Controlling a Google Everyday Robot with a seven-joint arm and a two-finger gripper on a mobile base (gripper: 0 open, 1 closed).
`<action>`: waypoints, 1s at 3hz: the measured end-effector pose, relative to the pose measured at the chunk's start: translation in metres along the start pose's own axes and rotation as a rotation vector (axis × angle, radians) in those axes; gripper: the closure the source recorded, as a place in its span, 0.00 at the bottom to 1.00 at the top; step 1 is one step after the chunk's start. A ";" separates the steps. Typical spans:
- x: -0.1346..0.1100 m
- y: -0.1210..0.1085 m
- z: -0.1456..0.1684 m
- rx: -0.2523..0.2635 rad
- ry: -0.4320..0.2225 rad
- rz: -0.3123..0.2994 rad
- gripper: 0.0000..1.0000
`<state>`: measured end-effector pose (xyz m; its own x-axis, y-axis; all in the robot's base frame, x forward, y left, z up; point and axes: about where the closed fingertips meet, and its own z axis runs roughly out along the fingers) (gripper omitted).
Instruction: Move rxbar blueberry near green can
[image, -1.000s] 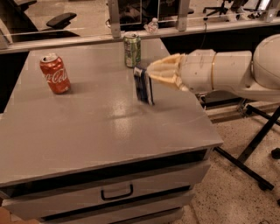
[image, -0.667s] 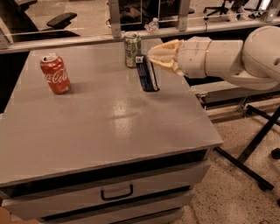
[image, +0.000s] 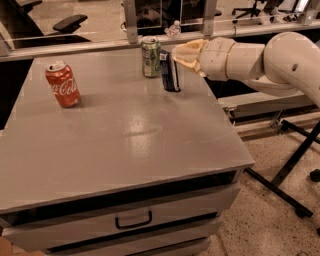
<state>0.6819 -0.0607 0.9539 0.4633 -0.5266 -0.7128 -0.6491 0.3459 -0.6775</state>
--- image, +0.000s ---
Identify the clear plastic water bottle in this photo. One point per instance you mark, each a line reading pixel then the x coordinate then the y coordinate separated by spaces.
pixel 174 30

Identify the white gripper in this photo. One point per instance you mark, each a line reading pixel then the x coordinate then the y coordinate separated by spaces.
pixel 216 59

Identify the black metal stand frame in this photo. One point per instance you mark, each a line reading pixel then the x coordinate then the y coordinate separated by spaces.
pixel 273 185

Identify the green soda can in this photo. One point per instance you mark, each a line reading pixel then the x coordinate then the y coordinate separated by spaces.
pixel 150 48

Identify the red coca-cola can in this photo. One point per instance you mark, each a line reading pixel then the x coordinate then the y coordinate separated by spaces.
pixel 63 85

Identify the distant black office chair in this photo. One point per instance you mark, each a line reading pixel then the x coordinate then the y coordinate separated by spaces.
pixel 267 15

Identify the blue rxbar blueberry bar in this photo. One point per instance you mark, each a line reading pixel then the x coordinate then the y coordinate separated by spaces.
pixel 169 72

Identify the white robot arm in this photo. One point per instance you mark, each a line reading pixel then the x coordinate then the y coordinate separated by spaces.
pixel 287 63

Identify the black drawer handle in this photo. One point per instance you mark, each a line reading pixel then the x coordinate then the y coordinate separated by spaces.
pixel 133 220

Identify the grey drawer cabinet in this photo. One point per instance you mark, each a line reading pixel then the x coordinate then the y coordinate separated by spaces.
pixel 130 146

